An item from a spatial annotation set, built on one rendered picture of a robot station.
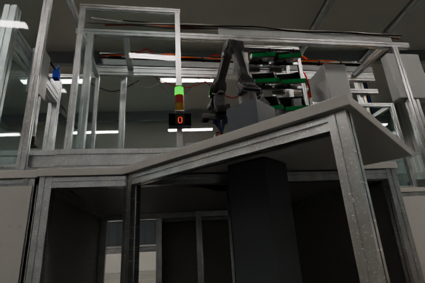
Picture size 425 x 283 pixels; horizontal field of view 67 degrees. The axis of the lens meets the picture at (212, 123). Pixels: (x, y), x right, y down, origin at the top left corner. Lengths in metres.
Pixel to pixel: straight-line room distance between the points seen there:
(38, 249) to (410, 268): 1.42
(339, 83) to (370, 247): 2.21
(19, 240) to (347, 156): 1.12
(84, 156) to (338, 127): 1.01
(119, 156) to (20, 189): 0.37
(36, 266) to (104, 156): 0.45
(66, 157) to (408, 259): 1.45
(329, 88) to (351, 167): 2.05
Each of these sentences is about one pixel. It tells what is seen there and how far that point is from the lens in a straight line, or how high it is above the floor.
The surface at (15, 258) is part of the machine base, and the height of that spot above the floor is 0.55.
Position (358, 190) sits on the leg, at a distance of 0.78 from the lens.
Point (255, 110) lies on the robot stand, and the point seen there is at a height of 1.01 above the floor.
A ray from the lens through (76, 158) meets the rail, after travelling 1.45.
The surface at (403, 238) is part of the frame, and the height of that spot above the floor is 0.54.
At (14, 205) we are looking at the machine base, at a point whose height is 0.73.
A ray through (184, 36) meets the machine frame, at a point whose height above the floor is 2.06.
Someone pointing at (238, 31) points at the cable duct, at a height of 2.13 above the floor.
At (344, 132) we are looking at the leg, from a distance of 0.80.
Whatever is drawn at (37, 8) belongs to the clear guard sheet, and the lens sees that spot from 1.83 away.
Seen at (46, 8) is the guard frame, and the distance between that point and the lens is 1.80.
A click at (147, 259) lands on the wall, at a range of 12.14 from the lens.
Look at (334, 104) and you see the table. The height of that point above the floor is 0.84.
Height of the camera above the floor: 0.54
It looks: 21 degrees up
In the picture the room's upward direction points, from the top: 3 degrees counter-clockwise
